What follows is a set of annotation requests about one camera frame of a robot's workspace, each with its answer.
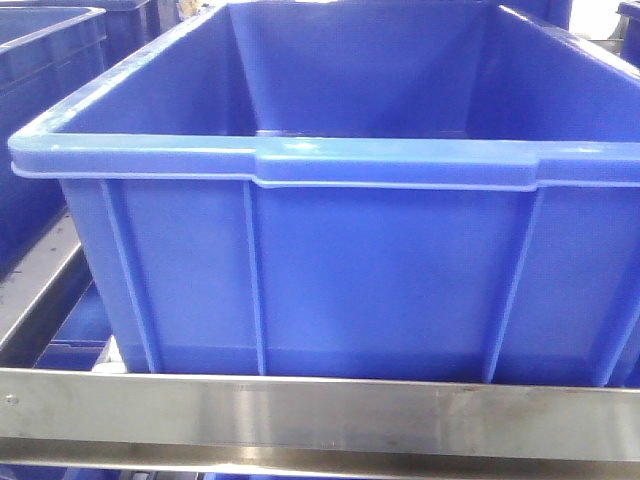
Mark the blue crate upper left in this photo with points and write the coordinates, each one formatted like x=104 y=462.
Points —
x=47 y=53

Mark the stainless steel shelf rail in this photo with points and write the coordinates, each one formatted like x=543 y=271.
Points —
x=318 y=427

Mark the blue crate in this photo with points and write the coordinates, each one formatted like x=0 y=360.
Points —
x=418 y=190
x=47 y=53

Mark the blue crate upper middle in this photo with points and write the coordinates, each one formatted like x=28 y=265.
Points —
x=418 y=190

